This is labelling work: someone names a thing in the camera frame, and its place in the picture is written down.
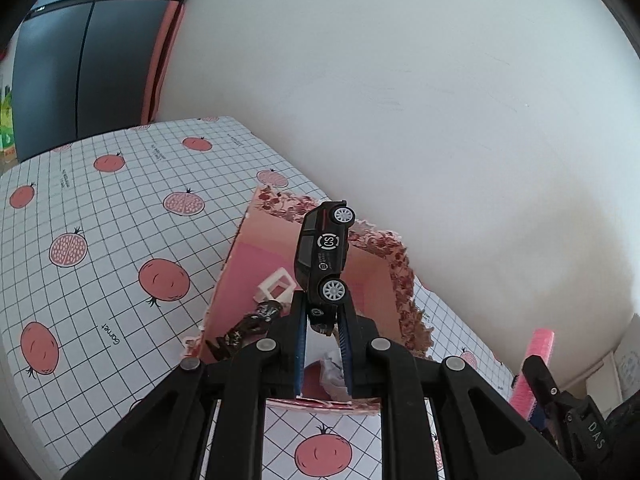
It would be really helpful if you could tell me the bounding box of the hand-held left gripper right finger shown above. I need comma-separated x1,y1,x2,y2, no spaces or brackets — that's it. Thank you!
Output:
336,296,581,480

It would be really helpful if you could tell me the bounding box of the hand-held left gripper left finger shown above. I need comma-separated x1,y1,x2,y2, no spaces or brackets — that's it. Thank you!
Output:
62,290,308,480

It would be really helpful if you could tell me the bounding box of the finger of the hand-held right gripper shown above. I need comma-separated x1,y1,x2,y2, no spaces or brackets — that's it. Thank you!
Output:
521,354,571,412
529,399,561,447

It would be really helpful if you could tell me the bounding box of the white tissue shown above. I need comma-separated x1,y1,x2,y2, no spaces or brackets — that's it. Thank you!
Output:
320,352,351,403

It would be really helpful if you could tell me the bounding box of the pink hair roller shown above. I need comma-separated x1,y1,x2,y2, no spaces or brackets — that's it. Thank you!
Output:
509,328,557,421

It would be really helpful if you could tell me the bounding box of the black gold robot figure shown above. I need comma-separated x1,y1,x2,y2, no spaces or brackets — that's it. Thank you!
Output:
205,299,282,363

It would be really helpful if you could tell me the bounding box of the white plastic clip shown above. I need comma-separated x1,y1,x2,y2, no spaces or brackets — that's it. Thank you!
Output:
254,267,298,307

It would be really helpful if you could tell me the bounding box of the red floral cardboard box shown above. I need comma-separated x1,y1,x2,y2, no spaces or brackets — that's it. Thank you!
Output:
200,184,435,413

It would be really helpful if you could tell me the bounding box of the black toy car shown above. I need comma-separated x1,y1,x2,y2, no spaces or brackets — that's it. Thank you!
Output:
292,200,357,338

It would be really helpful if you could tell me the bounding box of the person's right forearm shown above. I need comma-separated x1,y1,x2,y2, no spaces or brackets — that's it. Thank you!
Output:
602,397,640,466

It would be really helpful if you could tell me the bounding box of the checked pomegranate print desktop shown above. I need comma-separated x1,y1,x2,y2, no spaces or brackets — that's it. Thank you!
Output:
0,116,516,480

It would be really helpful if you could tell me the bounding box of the cream wooden shelf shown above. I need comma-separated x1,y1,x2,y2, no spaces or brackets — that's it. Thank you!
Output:
582,340,640,411

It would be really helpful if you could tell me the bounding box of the white printed bag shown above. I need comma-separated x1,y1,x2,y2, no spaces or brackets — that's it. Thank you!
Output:
612,330,640,401

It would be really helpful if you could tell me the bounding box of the pink flat board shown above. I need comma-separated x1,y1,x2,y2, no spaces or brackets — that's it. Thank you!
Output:
140,0,186,126

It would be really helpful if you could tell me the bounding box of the dark grey refrigerator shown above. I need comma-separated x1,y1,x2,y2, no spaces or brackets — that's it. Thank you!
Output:
12,0,201,161

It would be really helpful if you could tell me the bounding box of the green packet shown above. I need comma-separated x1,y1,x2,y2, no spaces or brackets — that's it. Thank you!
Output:
0,85,18,161

